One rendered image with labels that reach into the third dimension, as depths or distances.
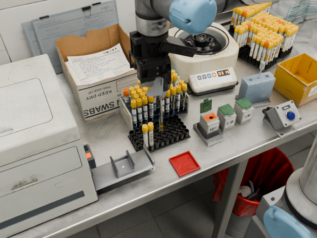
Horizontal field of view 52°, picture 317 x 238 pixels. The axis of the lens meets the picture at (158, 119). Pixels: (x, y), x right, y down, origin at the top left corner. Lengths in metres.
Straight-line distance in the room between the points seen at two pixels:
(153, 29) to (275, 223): 0.44
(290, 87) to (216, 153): 0.36
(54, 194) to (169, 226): 1.09
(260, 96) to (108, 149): 0.53
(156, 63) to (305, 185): 0.42
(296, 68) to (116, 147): 0.71
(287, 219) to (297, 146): 1.74
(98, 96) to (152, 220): 0.97
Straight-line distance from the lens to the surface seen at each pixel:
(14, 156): 0.69
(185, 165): 0.94
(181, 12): 0.59
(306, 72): 1.29
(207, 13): 0.61
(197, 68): 1.13
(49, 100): 0.73
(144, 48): 0.75
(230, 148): 1.00
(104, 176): 0.89
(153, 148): 0.97
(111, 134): 1.03
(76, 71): 1.18
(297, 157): 2.22
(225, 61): 1.17
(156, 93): 0.84
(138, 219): 1.84
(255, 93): 1.11
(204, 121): 0.97
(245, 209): 1.48
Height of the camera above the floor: 1.64
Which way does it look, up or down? 46 degrees down
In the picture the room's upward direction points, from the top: 1 degrees counter-clockwise
